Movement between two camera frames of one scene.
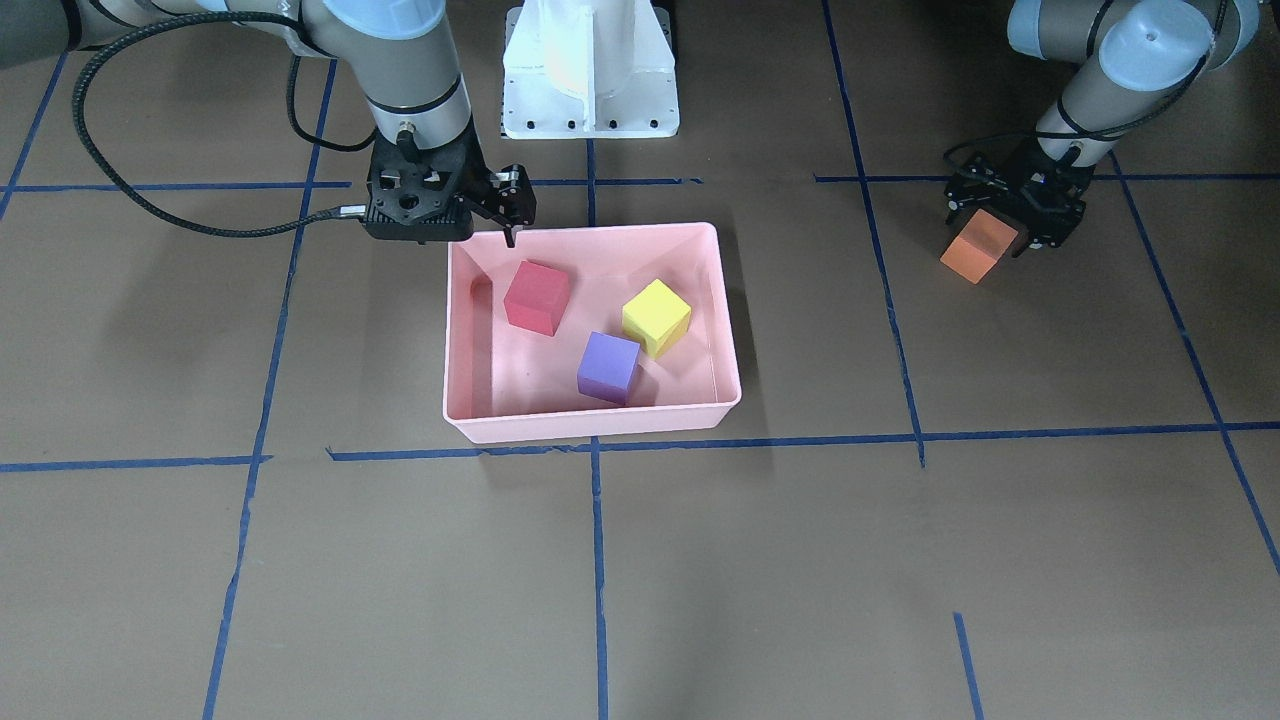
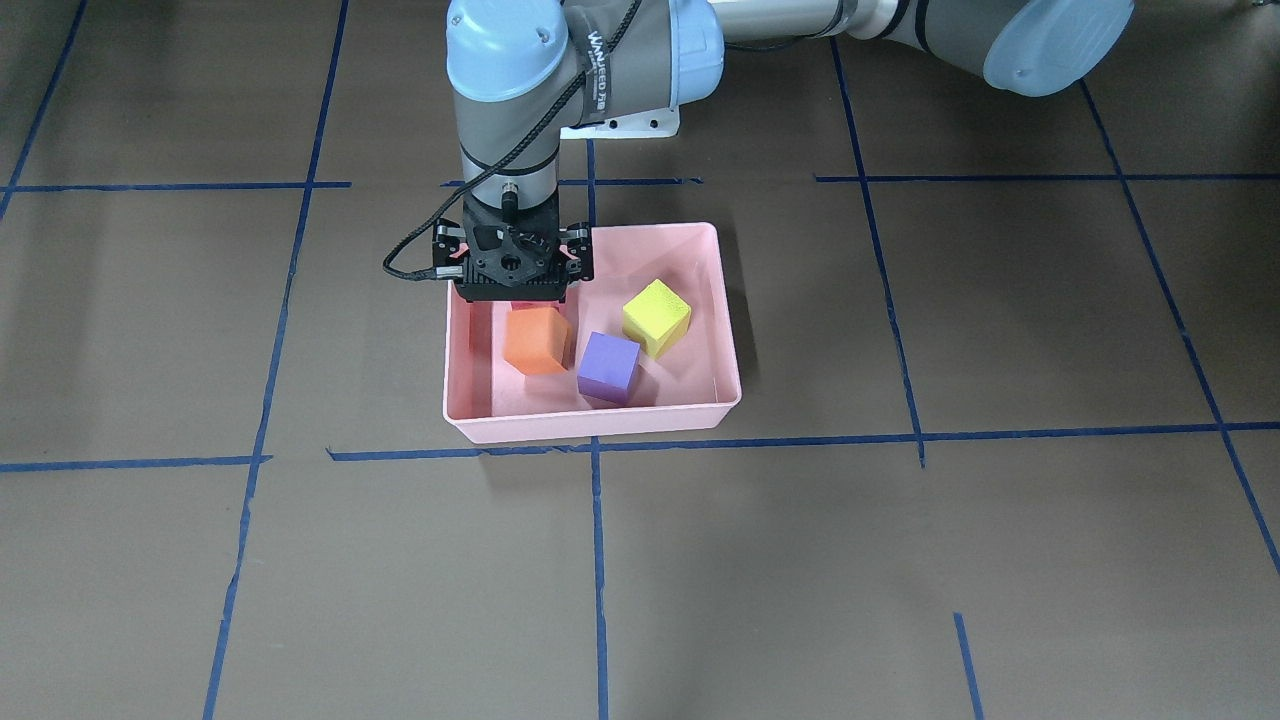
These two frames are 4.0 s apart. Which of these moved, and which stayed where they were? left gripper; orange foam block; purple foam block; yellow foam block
Moved: left gripper; orange foam block
Stayed: purple foam block; yellow foam block
